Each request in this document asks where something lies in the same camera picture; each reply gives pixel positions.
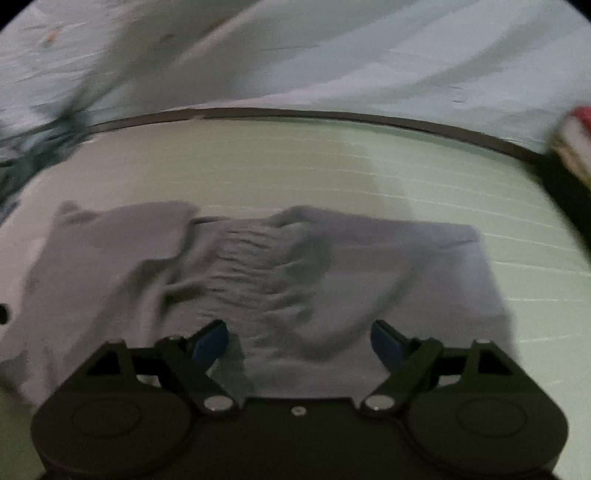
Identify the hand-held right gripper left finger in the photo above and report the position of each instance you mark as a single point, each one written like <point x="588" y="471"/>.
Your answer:
<point x="210" y="344"/>

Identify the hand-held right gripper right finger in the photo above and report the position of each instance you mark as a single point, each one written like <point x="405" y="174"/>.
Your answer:
<point x="388" y="344"/>

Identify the grey shorts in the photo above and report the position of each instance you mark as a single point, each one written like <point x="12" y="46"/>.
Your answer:
<point x="323" y="286"/>

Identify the green grid mat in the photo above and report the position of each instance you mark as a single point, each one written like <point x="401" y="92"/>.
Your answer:
<point x="323" y="166"/>

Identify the blue-grey garment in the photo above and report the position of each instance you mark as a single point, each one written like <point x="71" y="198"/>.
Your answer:
<point x="27" y="157"/>

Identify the white carrot print sheet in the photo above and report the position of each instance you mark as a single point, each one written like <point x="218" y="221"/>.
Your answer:
<point x="323" y="55"/>

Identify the red cloth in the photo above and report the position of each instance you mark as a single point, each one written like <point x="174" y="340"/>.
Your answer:
<point x="582" y="114"/>

